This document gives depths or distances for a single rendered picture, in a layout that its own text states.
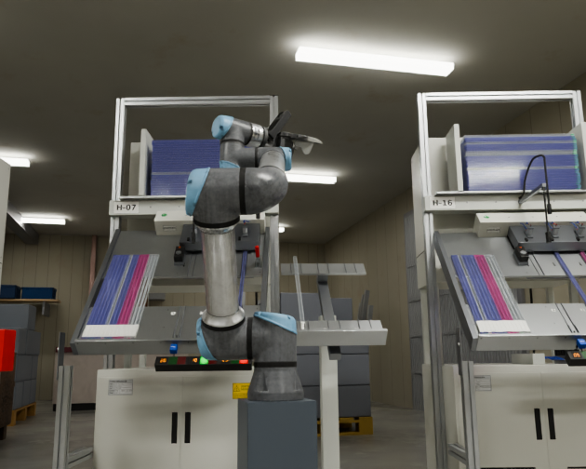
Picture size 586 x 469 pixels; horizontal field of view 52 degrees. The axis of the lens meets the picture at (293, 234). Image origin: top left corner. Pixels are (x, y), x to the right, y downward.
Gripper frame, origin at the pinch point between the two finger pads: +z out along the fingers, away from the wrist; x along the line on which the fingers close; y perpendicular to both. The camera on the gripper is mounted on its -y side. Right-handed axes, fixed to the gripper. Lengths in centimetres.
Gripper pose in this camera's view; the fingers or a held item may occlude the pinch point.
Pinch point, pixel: (310, 144)
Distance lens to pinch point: 206.9
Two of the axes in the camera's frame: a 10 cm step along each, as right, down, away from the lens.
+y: -1.1, 9.9, -0.8
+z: 8.2, 1.4, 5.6
